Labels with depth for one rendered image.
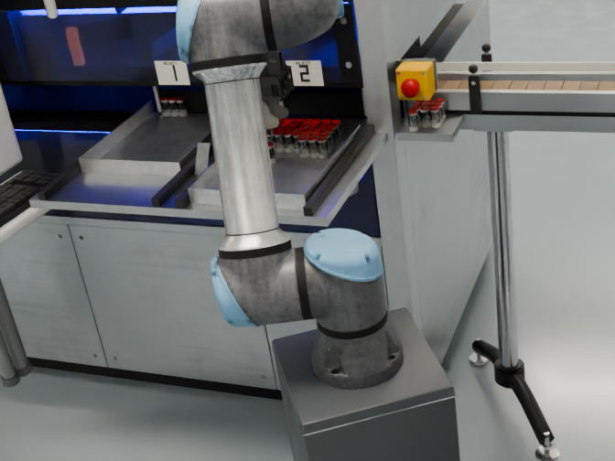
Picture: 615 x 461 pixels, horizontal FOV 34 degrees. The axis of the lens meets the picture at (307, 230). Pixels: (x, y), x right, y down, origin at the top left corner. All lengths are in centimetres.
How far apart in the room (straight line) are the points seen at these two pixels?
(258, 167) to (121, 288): 136
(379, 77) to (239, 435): 112
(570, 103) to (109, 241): 127
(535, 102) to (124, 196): 92
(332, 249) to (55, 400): 176
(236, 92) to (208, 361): 144
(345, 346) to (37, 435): 160
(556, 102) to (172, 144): 88
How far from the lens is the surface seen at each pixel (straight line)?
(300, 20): 153
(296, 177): 211
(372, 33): 219
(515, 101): 229
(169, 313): 282
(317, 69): 227
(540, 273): 337
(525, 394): 267
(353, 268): 152
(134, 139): 246
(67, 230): 284
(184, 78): 242
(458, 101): 232
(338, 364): 163
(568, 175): 399
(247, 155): 154
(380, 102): 225
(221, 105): 154
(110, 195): 220
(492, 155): 240
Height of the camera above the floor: 178
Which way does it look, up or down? 28 degrees down
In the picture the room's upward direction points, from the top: 9 degrees counter-clockwise
